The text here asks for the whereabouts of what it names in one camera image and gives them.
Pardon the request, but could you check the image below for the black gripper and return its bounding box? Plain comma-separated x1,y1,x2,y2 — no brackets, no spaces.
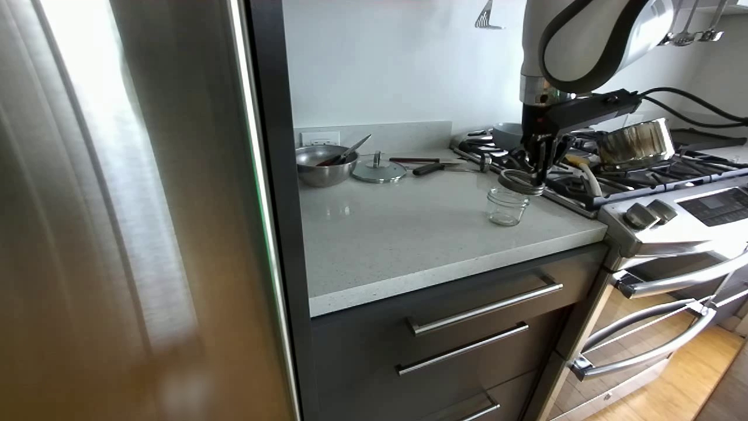
521,90,641,185

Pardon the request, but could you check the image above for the silver mason jar lid ring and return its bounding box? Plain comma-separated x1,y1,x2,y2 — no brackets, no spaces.
497,168,541,196

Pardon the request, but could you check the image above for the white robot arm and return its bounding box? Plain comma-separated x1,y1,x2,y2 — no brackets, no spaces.
521,0,676,185

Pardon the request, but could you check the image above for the glass pot lid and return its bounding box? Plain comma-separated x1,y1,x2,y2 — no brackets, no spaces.
349,152,407,185

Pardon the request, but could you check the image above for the stainless steel pot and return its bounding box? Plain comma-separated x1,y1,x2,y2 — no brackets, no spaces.
597,117,676,166

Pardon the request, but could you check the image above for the gas stove range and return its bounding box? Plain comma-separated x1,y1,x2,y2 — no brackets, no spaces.
449,124,748,421

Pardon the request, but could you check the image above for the grey drawer cabinet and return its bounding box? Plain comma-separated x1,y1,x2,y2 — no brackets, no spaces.
307,245,604,421

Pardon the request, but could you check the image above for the small steel bowl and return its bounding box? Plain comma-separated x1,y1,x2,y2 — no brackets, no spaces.
297,144,357,188

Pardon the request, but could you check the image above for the stainless steel refrigerator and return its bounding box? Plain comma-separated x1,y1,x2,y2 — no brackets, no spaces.
0,0,299,421

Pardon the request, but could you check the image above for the wooden handled brush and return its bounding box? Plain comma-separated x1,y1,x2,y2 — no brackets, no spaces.
562,152,603,199

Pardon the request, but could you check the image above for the black handled kitchen utensil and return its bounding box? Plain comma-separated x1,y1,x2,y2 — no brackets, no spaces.
392,157,451,179

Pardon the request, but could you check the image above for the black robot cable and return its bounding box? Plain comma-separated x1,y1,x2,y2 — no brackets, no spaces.
638,84,748,132

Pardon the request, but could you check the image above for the wall outlet plate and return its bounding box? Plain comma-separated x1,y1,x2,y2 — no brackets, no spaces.
297,132,341,148

